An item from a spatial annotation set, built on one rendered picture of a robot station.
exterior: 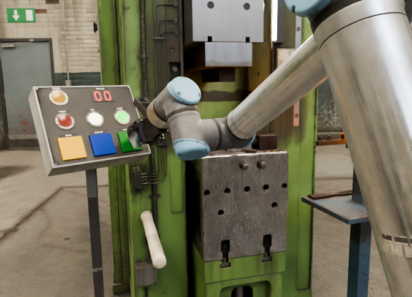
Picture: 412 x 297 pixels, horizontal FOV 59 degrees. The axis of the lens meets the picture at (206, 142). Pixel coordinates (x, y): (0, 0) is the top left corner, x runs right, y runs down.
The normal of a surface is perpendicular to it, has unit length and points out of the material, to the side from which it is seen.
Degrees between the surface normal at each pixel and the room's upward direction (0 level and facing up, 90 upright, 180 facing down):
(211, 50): 90
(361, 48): 79
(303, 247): 90
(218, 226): 90
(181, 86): 55
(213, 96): 90
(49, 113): 60
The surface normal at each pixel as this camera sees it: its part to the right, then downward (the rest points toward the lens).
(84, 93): 0.55, -0.40
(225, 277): 0.26, 0.15
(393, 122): -0.39, -0.11
